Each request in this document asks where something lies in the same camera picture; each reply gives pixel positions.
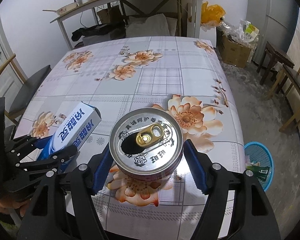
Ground blue plastic trash basket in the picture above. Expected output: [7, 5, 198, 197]
[244, 141, 274, 191]

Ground white frame side table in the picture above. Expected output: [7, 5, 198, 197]
[42, 0, 210, 51]

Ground dark wooden stool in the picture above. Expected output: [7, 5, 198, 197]
[257, 41, 294, 85]

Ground wooden chair dark seat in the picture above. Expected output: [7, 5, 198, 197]
[266, 64, 300, 132]

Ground yellow plastic bag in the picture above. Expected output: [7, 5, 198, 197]
[200, 1, 226, 27]

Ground white pillow under table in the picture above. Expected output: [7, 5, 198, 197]
[126, 14, 177, 38]

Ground blue white toothpaste box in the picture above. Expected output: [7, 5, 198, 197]
[37, 102, 101, 161]

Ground green packaging in basket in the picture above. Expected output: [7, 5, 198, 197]
[246, 164, 270, 182]

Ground red drink can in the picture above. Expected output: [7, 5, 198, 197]
[109, 107, 183, 181]

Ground cardboard box on floor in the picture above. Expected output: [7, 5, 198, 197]
[218, 35, 251, 68]

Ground floral plastic tablecloth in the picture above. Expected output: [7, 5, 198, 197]
[15, 37, 244, 239]

